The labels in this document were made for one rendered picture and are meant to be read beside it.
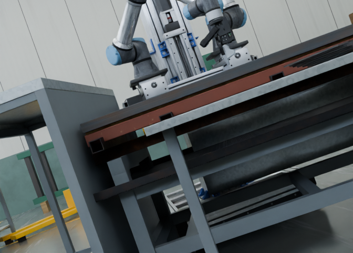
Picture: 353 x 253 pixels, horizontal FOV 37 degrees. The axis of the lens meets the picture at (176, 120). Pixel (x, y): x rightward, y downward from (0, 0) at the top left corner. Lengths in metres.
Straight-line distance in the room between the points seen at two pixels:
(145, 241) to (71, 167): 0.44
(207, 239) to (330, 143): 1.20
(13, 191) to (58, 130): 10.65
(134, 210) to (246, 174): 0.91
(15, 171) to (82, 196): 10.60
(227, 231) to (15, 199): 10.66
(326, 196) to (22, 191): 10.79
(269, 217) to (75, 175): 0.76
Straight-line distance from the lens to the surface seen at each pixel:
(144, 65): 3.03
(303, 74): 1.74
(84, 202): 1.95
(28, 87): 1.98
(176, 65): 3.16
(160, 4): 3.22
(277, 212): 2.11
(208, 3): 2.47
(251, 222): 2.11
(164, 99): 2.05
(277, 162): 2.86
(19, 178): 12.52
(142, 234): 2.13
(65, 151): 1.95
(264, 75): 2.05
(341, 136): 2.90
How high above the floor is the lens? 0.73
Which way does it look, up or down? level
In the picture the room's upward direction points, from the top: 20 degrees counter-clockwise
